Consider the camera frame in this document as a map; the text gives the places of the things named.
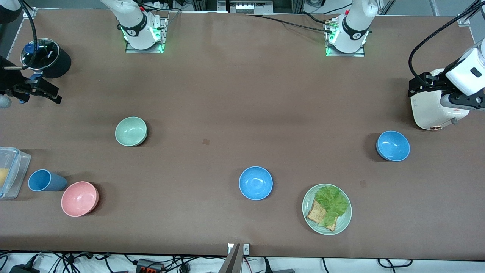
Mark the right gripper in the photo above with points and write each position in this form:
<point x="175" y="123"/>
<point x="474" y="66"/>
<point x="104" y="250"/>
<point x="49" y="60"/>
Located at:
<point x="8" y="80"/>

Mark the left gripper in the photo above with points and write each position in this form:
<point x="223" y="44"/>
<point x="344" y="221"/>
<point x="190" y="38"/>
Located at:
<point x="440" y="80"/>

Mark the blue bowl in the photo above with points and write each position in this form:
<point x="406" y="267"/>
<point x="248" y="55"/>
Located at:
<point x="255" y="183"/>
<point x="393" y="146"/>

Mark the green bowl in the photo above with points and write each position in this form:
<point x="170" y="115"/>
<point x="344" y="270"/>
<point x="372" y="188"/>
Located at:
<point x="131" y="131"/>

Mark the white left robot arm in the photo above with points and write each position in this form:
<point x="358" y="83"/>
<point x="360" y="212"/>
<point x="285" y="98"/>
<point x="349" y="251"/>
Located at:
<point x="354" y="26"/>

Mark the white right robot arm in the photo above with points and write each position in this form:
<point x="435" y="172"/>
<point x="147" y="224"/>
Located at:
<point x="132" y="19"/>

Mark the pink bowl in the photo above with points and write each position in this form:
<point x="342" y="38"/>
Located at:
<point x="79" y="198"/>

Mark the white toaster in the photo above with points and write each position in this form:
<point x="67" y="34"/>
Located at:
<point x="428" y="112"/>

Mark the clear plastic food container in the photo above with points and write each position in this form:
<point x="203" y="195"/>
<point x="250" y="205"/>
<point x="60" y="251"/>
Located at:
<point x="17" y="170"/>

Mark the blue cup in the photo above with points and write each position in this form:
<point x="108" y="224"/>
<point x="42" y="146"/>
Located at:
<point x="45" y="181"/>

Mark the yellow food piece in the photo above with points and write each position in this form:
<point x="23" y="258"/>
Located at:
<point x="3" y="177"/>

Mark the green lettuce leaf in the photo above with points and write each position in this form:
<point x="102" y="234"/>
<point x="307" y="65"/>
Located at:
<point x="332" y="203"/>

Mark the green plate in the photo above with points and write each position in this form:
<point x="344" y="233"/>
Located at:
<point x="343" y="222"/>

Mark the brown bread slice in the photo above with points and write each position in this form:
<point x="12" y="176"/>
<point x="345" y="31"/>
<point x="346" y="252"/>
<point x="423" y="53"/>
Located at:
<point x="315" y="214"/>

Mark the black power adapter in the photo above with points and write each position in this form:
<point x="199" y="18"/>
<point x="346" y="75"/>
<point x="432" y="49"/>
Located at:
<point x="22" y="269"/>

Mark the white power strip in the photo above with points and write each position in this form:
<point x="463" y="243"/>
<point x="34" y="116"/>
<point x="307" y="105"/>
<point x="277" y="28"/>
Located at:
<point x="252" y="7"/>

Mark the black orange power brick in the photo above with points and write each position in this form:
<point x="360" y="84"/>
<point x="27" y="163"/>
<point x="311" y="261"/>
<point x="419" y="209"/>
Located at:
<point x="149" y="266"/>

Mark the aluminium frame bar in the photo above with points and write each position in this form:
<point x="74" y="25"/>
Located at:
<point x="465" y="19"/>

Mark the metal corner bracket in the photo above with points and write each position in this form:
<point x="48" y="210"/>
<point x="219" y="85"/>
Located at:
<point x="29" y="12"/>

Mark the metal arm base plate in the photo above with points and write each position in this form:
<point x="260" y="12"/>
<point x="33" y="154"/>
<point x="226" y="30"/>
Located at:
<point x="163" y="32"/>
<point x="346" y="54"/>

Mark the grey camera mount bar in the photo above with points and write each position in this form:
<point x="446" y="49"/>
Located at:
<point x="232" y="261"/>

